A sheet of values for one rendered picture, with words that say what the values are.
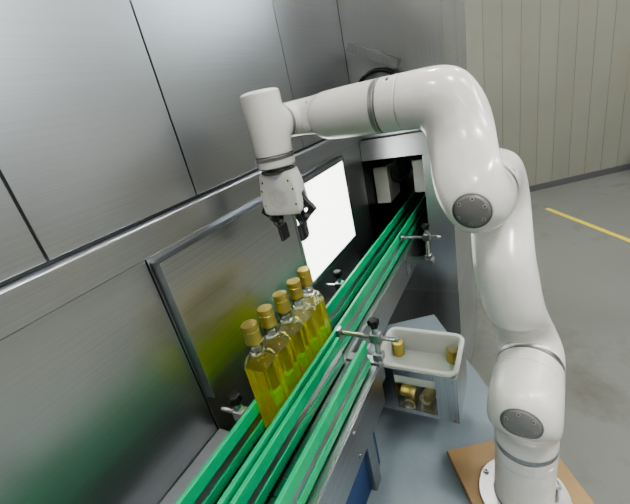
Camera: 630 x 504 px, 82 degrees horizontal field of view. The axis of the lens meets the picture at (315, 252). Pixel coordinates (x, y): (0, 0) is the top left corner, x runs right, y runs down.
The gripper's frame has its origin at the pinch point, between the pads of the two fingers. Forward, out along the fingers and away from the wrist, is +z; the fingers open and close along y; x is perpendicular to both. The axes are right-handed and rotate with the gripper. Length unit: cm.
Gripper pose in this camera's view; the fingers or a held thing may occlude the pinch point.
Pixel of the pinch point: (293, 231)
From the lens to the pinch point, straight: 86.8
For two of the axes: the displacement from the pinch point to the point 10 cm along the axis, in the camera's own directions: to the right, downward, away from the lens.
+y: 8.8, 0.0, -4.8
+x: 4.4, -4.4, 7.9
